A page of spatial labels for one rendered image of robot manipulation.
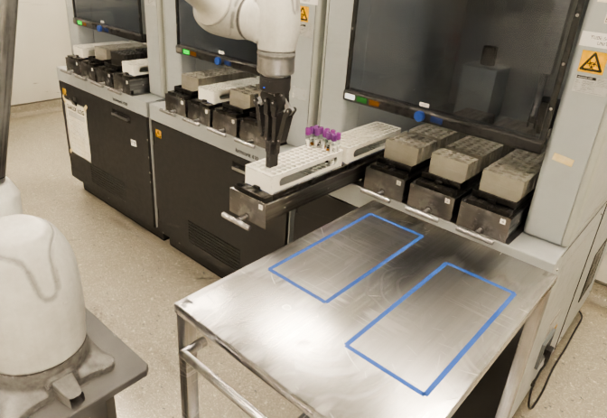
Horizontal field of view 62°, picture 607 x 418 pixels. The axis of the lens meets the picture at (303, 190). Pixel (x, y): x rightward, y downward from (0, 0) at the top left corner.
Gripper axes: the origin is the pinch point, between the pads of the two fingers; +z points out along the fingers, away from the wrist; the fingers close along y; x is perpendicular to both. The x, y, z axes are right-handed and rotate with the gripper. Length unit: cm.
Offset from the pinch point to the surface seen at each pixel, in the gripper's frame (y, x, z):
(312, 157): -2.8, -12.9, 3.5
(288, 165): -2.6, -3.6, 3.5
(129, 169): 126, -32, 54
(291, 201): -6.8, -0.8, 11.5
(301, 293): -37.4, 30.3, 8.0
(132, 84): 119, -33, 11
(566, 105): -55, -41, -19
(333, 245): -31.1, 12.8, 8.0
